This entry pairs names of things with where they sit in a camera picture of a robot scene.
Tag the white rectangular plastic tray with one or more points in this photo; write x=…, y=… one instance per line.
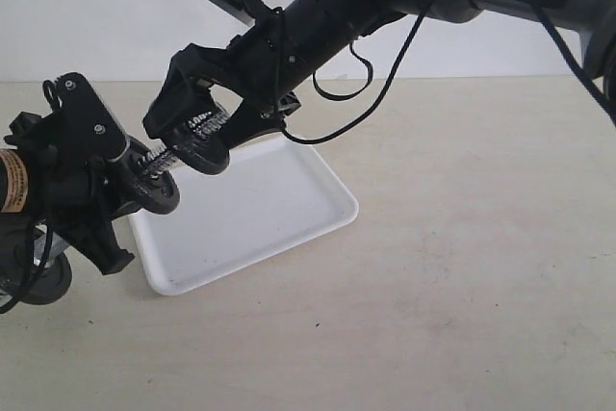
x=274, y=196

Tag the black weight plate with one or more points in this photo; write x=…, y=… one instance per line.
x=52, y=285
x=205, y=153
x=158, y=195

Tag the chrome threaded dumbbell bar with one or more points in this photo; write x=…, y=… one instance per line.
x=159, y=161

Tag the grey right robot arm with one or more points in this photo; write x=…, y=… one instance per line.
x=215, y=99

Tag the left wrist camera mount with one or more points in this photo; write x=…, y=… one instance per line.
x=81, y=125

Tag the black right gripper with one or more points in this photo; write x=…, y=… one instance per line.
x=263, y=66

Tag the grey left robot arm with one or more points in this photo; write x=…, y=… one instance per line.
x=24, y=257

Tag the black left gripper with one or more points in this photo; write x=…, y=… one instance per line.
x=84, y=199

